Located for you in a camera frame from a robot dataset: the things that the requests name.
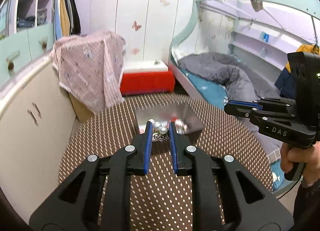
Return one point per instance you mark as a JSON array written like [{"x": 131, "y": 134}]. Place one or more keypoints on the navy yellow jacket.
[{"x": 286, "y": 82}]

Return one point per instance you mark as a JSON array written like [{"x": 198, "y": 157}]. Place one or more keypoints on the red storage box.
[{"x": 147, "y": 83}]

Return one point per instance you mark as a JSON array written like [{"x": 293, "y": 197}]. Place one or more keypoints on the grey duvet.
[{"x": 241, "y": 82}]

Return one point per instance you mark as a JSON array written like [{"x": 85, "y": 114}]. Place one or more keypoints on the white wardrobe doors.
[{"x": 148, "y": 26}]

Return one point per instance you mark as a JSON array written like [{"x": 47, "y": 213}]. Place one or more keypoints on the dark metal jewelry box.
[{"x": 162, "y": 116}]

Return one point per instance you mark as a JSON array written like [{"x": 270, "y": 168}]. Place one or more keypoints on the mint drawer shelf unit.
[{"x": 26, "y": 34}]

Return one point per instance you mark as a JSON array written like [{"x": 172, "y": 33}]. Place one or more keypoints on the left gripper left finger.
[{"x": 96, "y": 195}]

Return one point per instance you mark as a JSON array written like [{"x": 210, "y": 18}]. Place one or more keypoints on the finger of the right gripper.
[
  {"x": 239, "y": 111},
  {"x": 253, "y": 104}
]

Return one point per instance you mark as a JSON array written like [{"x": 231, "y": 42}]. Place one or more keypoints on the pink bear patterned cloth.
[{"x": 91, "y": 68}]

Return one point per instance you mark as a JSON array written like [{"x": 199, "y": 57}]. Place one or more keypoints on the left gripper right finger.
[{"x": 225, "y": 195}]

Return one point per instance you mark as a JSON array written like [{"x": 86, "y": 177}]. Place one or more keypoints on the teal bunk bed frame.
[{"x": 258, "y": 33}]

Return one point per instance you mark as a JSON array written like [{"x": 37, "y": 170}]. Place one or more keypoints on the brown polka dot tablecloth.
[{"x": 161, "y": 200}]

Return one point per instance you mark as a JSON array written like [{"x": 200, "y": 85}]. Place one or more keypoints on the beige low cabinet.
[{"x": 36, "y": 123}]

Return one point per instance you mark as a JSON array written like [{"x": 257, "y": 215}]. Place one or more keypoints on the blue patterned bed sheet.
[{"x": 213, "y": 93}]

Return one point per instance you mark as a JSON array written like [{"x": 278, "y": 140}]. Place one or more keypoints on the hanging clothes row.
[{"x": 65, "y": 18}]

